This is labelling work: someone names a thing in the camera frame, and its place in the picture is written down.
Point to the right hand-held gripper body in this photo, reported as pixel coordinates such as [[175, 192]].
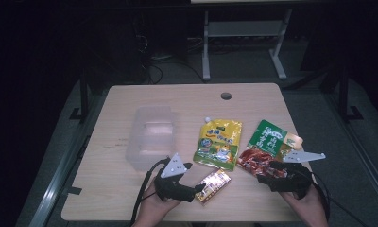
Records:
[[292, 181]]

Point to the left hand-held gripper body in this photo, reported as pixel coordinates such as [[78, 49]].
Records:
[[171, 189]]

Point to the small gold and red packet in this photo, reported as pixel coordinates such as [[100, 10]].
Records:
[[214, 184]]

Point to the green and red food packet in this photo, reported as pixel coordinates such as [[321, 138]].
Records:
[[266, 138]]

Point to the yellow spouted pouch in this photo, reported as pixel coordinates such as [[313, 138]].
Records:
[[220, 142]]

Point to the clear plastic container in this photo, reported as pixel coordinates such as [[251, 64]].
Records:
[[152, 138]]

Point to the person's left hand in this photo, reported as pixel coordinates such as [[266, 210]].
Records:
[[152, 208]]

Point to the person's right hand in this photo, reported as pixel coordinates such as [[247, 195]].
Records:
[[308, 209]]

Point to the black metal stand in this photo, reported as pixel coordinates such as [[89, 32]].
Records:
[[83, 94], [344, 91]]

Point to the white metal desk frame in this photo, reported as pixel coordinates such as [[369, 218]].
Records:
[[206, 47]]

